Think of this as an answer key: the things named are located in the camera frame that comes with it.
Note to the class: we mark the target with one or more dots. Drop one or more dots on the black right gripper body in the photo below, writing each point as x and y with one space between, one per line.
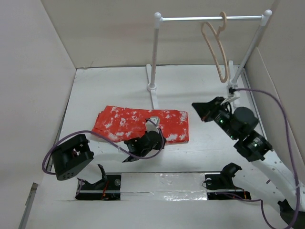
222 117

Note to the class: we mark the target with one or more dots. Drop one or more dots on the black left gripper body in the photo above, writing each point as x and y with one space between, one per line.
157 146

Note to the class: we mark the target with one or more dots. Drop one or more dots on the orange white tie-dye trousers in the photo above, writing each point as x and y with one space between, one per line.
119 124

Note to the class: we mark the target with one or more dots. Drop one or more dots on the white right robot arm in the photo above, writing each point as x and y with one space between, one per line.
285 192

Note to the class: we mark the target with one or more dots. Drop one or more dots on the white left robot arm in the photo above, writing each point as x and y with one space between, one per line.
72 154

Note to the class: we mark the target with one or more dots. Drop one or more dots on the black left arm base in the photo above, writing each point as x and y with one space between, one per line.
108 188

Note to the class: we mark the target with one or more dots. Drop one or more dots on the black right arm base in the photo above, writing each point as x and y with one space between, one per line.
219 185

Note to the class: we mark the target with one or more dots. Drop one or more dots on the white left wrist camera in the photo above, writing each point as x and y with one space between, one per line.
152 124

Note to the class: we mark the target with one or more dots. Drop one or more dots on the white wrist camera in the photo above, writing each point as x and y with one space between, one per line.
232 95
152 124

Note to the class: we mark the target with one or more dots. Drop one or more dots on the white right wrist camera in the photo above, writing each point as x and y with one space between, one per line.
232 95

